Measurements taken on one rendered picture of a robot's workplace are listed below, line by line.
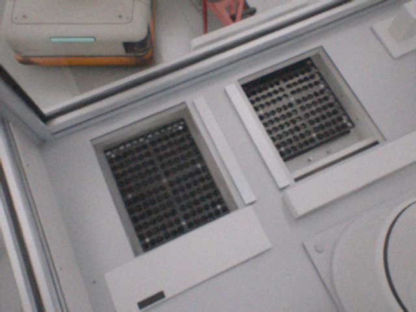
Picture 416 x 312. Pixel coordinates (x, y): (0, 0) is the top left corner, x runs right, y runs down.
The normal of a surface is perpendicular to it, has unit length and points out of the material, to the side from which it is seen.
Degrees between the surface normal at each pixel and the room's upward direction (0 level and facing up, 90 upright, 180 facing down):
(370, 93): 0
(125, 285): 0
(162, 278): 0
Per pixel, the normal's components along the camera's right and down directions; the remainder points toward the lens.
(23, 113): 0.43, 0.85
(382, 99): 0.00, -0.36
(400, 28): -0.91, 0.40
